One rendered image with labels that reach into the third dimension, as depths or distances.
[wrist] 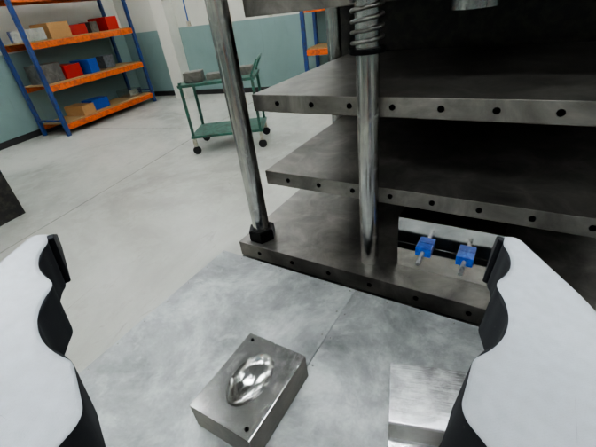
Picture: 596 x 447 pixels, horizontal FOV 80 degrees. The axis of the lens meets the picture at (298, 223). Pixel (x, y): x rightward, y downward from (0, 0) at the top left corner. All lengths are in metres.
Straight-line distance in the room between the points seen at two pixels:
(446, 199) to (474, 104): 0.25
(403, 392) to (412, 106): 0.63
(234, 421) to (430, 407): 0.35
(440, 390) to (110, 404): 0.70
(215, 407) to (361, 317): 0.42
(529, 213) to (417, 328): 0.38
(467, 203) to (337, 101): 0.43
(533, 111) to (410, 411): 0.64
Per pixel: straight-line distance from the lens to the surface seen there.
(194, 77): 4.65
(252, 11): 1.14
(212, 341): 1.00
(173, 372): 0.97
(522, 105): 0.91
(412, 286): 1.09
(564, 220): 1.02
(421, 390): 0.73
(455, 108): 0.93
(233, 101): 1.12
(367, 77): 0.92
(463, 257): 1.05
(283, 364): 0.82
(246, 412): 0.77
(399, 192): 1.04
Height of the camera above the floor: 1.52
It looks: 32 degrees down
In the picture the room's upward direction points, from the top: 8 degrees counter-clockwise
